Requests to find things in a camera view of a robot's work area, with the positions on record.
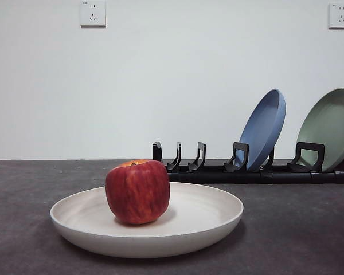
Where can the red apple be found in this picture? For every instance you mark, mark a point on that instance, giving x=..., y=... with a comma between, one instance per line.
x=137, y=192

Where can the pale yellow plate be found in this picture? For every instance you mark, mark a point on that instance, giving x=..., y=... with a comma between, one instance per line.
x=203, y=217

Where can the black plate rack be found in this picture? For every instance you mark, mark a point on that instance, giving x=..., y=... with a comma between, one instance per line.
x=218, y=174

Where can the blue plate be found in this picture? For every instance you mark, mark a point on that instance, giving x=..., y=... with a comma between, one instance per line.
x=261, y=134

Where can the green plate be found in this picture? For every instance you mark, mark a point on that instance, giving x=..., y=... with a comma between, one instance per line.
x=329, y=131

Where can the white wall socket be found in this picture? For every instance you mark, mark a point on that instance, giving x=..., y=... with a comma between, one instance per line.
x=340, y=15
x=93, y=14

